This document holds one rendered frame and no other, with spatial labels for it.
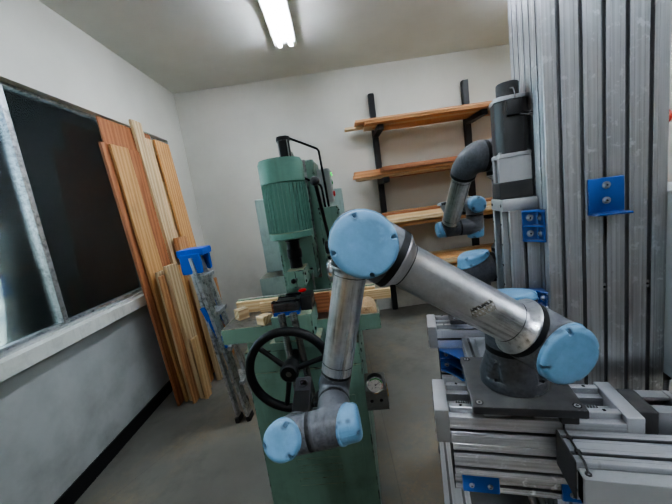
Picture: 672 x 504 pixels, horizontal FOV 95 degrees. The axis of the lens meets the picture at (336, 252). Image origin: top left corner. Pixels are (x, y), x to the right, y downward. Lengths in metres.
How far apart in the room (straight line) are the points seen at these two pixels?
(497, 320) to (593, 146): 0.53
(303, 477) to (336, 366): 0.84
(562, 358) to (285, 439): 0.53
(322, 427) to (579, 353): 0.49
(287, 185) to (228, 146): 2.61
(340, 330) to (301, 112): 3.14
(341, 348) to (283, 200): 0.64
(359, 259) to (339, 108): 3.21
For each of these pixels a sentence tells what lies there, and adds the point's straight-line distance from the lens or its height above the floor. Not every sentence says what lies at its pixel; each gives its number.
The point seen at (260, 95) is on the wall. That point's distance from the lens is 3.79.
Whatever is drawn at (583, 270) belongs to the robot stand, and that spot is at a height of 1.05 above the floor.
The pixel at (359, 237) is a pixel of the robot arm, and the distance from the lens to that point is 0.51.
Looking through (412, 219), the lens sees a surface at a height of 1.06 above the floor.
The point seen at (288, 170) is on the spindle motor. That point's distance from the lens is 1.19.
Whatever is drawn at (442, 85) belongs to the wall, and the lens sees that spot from 3.92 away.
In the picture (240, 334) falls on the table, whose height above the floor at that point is 0.88.
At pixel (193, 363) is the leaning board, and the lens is 2.67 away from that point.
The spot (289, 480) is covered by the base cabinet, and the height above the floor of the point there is 0.24.
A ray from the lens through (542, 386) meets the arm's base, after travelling 0.89.
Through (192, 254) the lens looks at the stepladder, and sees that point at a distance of 2.05.
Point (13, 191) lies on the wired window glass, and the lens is 2.28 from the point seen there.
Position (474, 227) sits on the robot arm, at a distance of 1.56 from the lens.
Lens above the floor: 1.31
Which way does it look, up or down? 9 degrees down
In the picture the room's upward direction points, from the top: 8 degrees counter-clockwise
